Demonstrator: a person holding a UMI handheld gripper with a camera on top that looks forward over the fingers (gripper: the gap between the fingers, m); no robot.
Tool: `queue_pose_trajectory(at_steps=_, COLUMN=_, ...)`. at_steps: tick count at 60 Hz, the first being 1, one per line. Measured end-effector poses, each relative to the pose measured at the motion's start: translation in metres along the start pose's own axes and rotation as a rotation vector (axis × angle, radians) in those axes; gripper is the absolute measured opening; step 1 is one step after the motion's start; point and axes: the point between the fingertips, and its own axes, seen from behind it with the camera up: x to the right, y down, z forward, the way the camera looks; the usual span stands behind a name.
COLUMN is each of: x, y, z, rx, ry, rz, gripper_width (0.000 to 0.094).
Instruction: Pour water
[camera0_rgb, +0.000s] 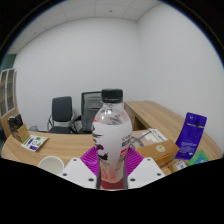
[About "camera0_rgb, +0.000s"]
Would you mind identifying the wooden side desk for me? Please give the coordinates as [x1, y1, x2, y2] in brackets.
[123, 100, 188, 133]

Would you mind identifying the wooden shelf cabinet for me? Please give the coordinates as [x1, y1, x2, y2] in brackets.
[0, 68, 19, 128]

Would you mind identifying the dark brown carton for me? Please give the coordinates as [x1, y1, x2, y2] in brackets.
[7, 113, 24, 132]

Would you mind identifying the orange cardboard box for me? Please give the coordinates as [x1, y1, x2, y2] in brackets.
[136, 139, 180, 169]

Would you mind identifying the yellow snack bar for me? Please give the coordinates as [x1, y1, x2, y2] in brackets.
[167, 159, 188, 174]

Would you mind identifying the white speckled ceramic mug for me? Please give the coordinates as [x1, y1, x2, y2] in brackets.
[37, 155, 65, 177]

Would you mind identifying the purple pouch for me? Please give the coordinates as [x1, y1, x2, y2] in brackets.
[174, 112, 208, 161]

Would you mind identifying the green packet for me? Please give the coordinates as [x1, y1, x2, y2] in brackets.
[186, 149, 210, 167]

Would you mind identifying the brown carton with tan stripe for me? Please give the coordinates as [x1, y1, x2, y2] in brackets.
[13, 123, 31, 144]

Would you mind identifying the white leaflet with green print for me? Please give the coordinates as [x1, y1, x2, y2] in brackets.
[21, 134, 50, 153]

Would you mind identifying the black solid-back office chair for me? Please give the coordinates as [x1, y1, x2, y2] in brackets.
[46, 96, 75, 134]

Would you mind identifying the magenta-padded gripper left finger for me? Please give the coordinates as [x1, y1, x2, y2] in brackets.
[58, 146, 102, 190]

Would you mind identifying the clear bottle with black cap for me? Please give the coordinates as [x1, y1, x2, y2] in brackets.
[91, 88, 133, 190]

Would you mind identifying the flat round red coaster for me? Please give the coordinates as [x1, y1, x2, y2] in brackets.
[99, 179, 125, 191]

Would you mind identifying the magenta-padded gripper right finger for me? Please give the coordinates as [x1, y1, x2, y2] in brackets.
[122, 145, 166, 190]

